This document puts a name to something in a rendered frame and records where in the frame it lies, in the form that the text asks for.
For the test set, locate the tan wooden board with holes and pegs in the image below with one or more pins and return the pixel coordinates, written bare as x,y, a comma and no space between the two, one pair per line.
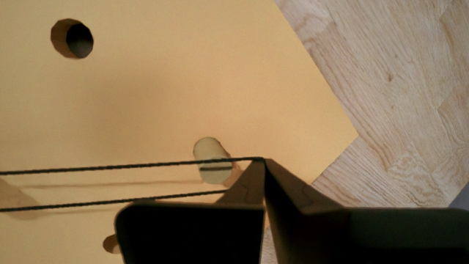
167,81

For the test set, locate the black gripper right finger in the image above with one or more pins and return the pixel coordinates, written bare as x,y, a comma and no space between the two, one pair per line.
306,230

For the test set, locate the black rubber band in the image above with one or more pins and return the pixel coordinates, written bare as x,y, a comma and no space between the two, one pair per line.
93,168

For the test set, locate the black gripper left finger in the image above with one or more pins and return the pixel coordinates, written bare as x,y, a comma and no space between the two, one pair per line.
197,232

